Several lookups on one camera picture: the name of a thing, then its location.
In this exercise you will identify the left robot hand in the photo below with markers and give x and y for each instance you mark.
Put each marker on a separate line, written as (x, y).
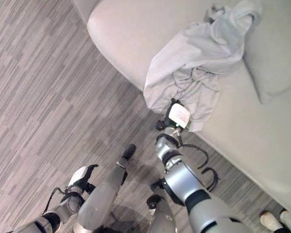
(81, 176)

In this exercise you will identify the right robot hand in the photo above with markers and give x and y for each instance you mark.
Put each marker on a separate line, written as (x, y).
(178, 115)

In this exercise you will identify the light grey garment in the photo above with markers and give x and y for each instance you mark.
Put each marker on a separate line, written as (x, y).
(196, 63)

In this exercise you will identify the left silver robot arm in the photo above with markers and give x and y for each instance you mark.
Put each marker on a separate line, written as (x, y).
(55, 213)

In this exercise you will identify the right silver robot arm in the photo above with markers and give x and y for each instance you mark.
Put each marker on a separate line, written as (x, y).
(191, 189)

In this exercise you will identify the beige sofa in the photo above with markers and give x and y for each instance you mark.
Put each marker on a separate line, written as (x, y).
(208, 80)

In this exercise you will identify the beige sofa cushion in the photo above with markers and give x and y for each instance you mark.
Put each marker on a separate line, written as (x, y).
(274, 60)

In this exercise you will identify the left silver robot leg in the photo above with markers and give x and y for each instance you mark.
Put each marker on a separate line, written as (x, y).
(104, 191)

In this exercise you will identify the silver robot leg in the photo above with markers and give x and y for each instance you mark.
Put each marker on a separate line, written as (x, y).
(104, 191)
(161, 213)

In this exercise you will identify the right silver robot leg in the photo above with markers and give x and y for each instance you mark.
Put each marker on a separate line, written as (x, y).
(161, 213)

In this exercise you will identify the person's foot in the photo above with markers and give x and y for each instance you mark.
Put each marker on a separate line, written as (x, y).
(289, 219)
(269, 219)

